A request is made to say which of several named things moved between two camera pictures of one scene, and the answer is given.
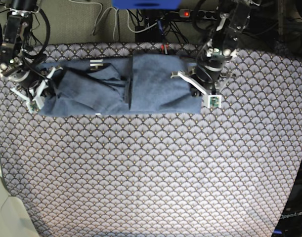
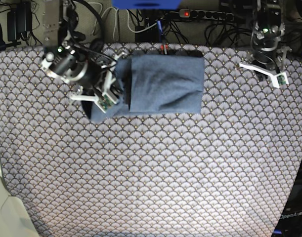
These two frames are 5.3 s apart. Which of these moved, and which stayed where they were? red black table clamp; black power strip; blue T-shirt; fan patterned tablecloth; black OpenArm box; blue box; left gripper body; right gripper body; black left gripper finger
Moved: blue T-shirt; left gripper body; right gripper body; black left gripper finger
Stayed: black power strip; black OpenArm box; fan patterned tablecloth; blue box; red black table clamp
